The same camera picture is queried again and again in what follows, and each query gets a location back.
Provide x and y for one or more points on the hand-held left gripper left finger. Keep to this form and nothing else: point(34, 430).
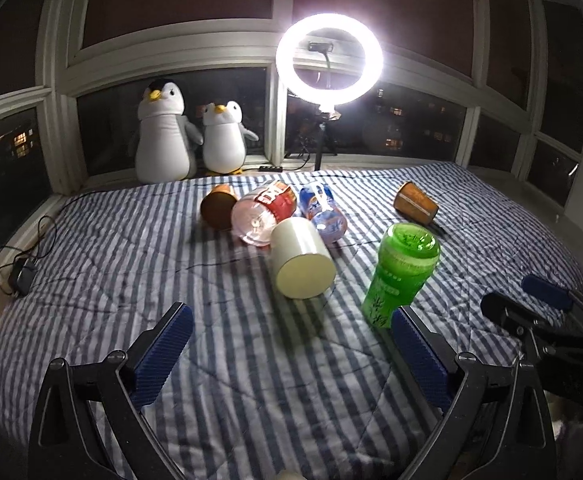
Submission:
point(164, 355)

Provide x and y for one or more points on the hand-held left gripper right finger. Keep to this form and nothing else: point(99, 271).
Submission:
point(419, 355)

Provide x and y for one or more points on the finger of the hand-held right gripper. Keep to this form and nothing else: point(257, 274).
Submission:
point(546, 291)
point(499, 307)

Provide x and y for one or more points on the cream cup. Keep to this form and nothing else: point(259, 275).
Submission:
point(301, 260)

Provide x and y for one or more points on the orange-brown paper cup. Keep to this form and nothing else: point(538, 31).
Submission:
point(416, 202)

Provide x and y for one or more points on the brown cup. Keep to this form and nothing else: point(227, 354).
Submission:
point(217, 209)

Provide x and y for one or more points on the clear cup with red label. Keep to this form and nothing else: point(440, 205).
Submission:
point(261, 215)

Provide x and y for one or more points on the clear cup with blue label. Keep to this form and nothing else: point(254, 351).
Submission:
point(324, 212)

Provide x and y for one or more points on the green plastic bottle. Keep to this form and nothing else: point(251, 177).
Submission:
point(399, 275)

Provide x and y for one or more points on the blue striped blanket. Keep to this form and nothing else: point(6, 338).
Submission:
point(251, 375)

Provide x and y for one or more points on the large penguin plush toy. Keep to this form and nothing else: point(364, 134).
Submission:
point(164, 140)

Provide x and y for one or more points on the black power strip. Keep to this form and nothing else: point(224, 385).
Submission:
point(270, 166)

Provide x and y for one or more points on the small penguin plush toy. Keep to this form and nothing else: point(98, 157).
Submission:
point(226, 142)

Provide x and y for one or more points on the black tripod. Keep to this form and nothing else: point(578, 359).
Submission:
point(319, 145)

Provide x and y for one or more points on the phone holder on gooseneck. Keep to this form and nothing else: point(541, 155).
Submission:
point(321, 46)

